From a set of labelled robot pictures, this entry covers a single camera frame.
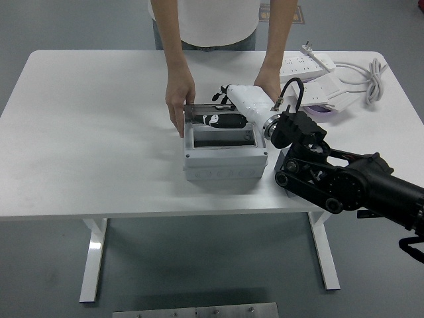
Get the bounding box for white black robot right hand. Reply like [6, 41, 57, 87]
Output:
[193, 83, 278, 131]

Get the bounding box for person's right hand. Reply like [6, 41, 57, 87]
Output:
[164, 67, 196, 138]

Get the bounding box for person's left hand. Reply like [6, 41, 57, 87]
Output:
[253, 66, 283, 103]

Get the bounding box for smoky transparent box lid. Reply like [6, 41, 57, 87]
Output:
[183, 103, 242, 125]

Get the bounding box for grey plastic electrical box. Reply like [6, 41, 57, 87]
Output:
[182, 121, 268, 182]

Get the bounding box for wide white power strip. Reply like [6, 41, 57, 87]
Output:
[280, 55, 327, 82]

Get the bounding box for white socket panel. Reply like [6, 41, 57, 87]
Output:
[286, 81, 329, 107]

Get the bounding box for purple round disc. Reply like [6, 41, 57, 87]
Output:
[306, 105, 335, 116]

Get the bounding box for narrow white power strip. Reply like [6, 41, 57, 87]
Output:
[311, 52, 336, 70]

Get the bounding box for white flat plates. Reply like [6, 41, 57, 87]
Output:
[313, 72, 357, 112]

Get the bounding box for grey block with round hole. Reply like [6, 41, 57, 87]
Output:
[274, 148, 301, 200]

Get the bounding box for brown floor sign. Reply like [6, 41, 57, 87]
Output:
[258, 3, 305, 25]

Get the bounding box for person's torso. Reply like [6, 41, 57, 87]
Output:
[147, 0, 259, 52]

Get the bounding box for white table leg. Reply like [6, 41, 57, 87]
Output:
[307, 211, 341, 292]
[79, 217, 109, 303]

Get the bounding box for white power cable with plug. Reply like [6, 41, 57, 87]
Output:
[300, 41, 390, 107]

